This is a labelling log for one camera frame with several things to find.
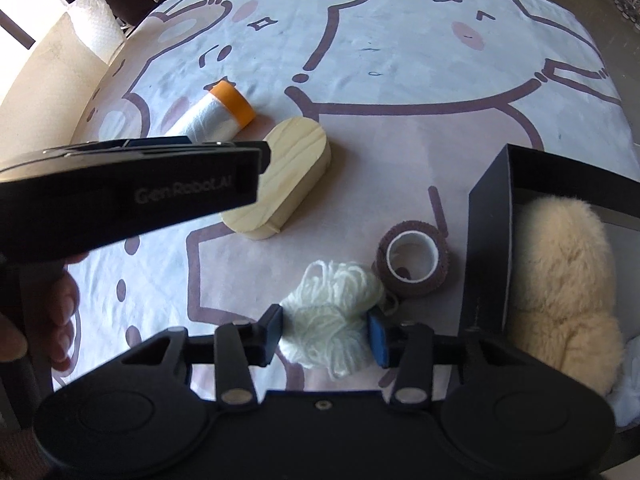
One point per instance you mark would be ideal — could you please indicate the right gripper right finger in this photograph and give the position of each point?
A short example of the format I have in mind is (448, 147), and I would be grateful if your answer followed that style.
(409, 349)

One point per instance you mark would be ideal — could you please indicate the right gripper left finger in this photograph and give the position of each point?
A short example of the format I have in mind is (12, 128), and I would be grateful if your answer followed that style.
(237, 348)

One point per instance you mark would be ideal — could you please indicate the white yarn bundle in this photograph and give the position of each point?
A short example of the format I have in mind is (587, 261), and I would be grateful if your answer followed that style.
(325, 318)

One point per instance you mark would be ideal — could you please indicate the brown bandage tape roll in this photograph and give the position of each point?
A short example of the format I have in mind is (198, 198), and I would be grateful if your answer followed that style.
(412, 259)

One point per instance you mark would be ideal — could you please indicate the beige plush bunny toy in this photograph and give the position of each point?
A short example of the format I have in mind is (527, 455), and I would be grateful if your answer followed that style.
(563, 292)

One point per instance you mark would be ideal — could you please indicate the orange capped plastic film roll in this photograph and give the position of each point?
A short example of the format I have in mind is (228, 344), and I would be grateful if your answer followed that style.
(217, 117)

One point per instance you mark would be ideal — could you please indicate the oval wooden block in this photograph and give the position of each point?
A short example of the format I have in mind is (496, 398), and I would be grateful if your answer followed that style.
(300, 156)

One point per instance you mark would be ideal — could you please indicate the person's left hand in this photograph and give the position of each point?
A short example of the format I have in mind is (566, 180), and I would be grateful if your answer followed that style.
(38, 304)

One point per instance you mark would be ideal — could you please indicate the white paper towel sheet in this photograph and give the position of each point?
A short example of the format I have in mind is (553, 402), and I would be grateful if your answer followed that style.
(43, 106)

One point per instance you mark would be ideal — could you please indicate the black cardboard box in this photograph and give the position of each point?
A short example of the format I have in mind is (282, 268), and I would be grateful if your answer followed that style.
(505, 394)

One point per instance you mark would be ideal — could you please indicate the bear print bed sheet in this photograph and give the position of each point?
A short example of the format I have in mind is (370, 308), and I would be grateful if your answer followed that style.
(417, 98)

